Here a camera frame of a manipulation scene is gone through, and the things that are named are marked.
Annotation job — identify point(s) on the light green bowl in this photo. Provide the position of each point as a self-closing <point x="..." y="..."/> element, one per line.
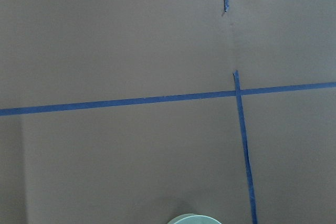
<point x="193" y="219"/>

